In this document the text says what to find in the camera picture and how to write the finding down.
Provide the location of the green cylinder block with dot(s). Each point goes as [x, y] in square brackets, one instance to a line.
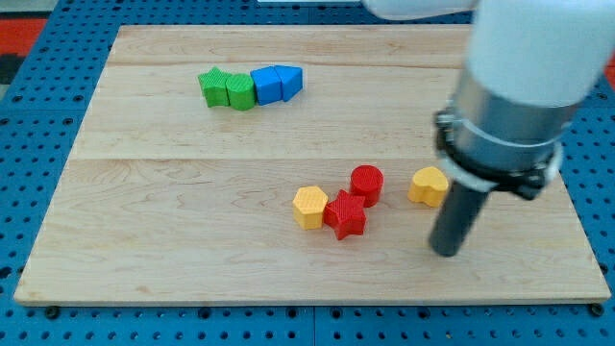
[241, 91]

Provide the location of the green star block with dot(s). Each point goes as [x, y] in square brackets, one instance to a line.
[213, 87]

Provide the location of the blue pentagon block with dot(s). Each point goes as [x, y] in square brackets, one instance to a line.
[291, 78]

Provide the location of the yellow hexagon block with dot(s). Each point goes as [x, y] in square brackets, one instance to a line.
[308, 207]

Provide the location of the blue cube block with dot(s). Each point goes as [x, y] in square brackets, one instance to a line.
[268, 85]

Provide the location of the red star block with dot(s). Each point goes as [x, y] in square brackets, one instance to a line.
[345, 215]

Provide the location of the red cylinder block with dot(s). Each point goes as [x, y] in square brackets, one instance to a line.
[367, 181]

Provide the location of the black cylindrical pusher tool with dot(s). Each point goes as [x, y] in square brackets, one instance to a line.
[457, 215]

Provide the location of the yellow heart block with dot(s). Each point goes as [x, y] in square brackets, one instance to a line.
[429, 186]

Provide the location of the wooden board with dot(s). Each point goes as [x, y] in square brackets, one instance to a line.
[164, 201]

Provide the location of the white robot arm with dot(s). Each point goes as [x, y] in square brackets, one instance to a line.
[527, 67]

